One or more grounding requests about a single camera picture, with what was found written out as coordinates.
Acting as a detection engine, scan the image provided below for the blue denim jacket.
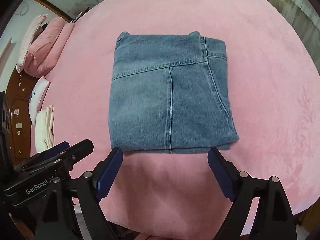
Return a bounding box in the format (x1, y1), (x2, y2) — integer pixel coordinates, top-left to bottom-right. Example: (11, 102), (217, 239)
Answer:
(108, 31), (239, 154)

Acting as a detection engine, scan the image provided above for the folded cream clothes stack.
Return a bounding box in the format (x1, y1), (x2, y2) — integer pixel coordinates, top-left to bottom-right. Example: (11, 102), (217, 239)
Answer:
(35, 105), (54, 153)

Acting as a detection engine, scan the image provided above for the brown wooden headboard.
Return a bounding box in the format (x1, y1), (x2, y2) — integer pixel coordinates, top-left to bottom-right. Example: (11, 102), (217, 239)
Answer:
(5, 70), (38, 165)

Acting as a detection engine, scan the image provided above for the folded pink quilt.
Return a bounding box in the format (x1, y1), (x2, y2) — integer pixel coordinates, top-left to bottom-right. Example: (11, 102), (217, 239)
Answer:
(23, 17), (75, 77)

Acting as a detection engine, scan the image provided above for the pink white pillow on quilt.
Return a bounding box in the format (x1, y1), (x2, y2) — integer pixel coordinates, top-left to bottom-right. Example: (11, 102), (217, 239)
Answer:
(16, 14), (48, 74)

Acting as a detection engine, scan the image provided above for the pink bed blanket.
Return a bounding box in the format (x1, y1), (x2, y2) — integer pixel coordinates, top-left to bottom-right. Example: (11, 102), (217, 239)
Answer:
(43, 0), (319, 239)

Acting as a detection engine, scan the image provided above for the grey beige curtain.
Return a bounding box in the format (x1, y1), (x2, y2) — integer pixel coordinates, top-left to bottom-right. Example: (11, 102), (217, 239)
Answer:
(267, 0), (319, 69)

